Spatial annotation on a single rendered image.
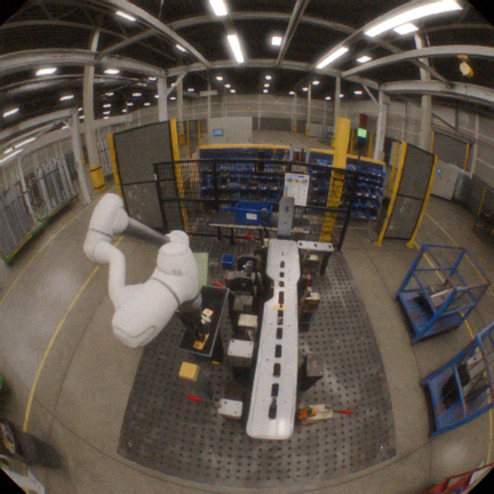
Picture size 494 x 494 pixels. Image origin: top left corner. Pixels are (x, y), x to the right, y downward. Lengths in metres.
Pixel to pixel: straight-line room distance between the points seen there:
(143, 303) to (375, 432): 1.35
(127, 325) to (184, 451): 0.92
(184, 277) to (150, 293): 0.10
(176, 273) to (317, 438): 1.11
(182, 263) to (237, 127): 7.34
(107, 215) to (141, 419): 1.10
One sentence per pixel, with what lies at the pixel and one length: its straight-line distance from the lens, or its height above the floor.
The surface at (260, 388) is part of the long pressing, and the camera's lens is 0.93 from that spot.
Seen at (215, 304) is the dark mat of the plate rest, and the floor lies 1.16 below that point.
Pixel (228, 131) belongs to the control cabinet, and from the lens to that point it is 7.75.
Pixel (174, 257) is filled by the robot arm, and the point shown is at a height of 1.61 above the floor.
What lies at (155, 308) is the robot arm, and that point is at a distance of 0.46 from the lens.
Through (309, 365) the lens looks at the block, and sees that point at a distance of 0.96.
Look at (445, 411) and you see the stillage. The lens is 2.71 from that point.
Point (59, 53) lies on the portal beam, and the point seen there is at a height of 3.46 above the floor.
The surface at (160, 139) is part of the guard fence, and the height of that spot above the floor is 1.71.
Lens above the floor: 1.90
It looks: 36 degrees down
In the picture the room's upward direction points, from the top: straight up
